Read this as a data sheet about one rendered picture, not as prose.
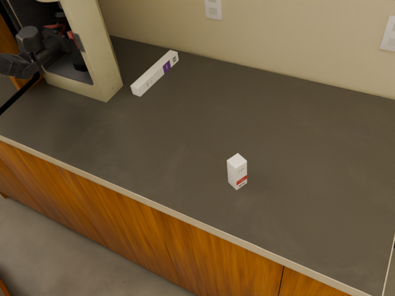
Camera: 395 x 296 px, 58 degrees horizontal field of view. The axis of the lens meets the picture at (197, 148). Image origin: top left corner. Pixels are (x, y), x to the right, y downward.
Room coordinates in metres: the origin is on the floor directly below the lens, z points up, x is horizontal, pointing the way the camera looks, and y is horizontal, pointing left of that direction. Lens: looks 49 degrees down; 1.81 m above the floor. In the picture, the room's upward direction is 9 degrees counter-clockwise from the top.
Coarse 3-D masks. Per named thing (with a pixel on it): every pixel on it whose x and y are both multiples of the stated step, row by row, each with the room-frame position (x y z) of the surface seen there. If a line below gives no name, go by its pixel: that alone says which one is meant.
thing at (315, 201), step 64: (128, 64) 1.30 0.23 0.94; (192, 64) 1.23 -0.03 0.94; (0, 128) 1.02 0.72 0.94; (64, 128) 0.97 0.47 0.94; (128, 128) 0.91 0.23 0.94; (192, 128) 0.86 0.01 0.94; (256, 128) 0.81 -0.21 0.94; (320, 128) 0.77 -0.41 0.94; (384, 128) 0.73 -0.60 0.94; (128, 192) 0.64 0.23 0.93; (192, 192) 0.60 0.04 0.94; (256, 192) 0.56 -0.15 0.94; (320, 192) 0.53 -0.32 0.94; (384, 192) 0.50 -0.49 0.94; (320, 256) 0.35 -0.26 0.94; (384, 256) 0.32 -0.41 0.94
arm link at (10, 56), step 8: (0, 56) 0.99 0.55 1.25; (8, 56) 1.02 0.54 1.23; (16, 56) 1.06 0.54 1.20; (0, 64) 0.97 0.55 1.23; (8, 64) 0.99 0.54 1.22; (16, 64) 1.00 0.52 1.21; (24, 64) 1.02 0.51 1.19; (0, 72) 0.97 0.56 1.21; (8, 72) 0.98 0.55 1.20; (16, 72) 1.00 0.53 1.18
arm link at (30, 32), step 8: (24, 32) 1.08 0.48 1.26; (32, 32) 1.08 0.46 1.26; (16, 40) 1.07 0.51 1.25; (24, 40) 1.05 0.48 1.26; (32, 40) 1.06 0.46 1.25; (40, 40) 1.08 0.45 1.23; (24, 48) 1.05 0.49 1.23; (32, 48) 1.06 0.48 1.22; (40, 48) 1.07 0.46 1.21; (24, 56) 1.07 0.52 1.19; (32, 64) 1.03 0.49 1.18; (24, 72) 1.01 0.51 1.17; (32, 72) 1.03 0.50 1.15
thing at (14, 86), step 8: (0, 16) 1.21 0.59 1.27; (0, 24) 1.20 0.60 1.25; (0, 32) 1.18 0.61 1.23; (8, 32) 1.21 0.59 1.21; (0, 40) 1.17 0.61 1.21; (8, 40) 1.19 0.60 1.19; (0, 48) 1.16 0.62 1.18; (8, 48) 1.18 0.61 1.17; (16, 48) 1.21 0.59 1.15; (0, 80) 1.10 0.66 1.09; (8, 80) 1.12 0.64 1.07; (16, 80) 1.15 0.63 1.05; (24, 80) 1.17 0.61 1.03; (0, 88) 1.08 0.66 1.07; (8, 88) 1.11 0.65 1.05; (16, 88) 1.13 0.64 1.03; (0, 96) 1.07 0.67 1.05; (8, 96) 1.09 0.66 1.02; (0, 104) 1.06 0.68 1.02
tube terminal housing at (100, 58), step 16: (64, 0) 1.07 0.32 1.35; (80, 0) 1.11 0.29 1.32; (96, 0) 1.28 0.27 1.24; (16, 16) 1.24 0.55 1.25; (80, 16) 1.09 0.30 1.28; (96, 16) 1.15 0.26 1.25; (80, 32) 1.08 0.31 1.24; (96, 32) 1.13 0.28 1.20; (96, 48) 1.11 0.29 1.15; (112, 48) 1.28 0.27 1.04; (96, 64) 1.09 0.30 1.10; (112, 64) 1.15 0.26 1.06; (48, 80) 1.24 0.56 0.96; (64, 80) 1.18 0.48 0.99; (96, 80) 1.07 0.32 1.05; (112, 80) 1.12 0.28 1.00; (96, 96) 1.10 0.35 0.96
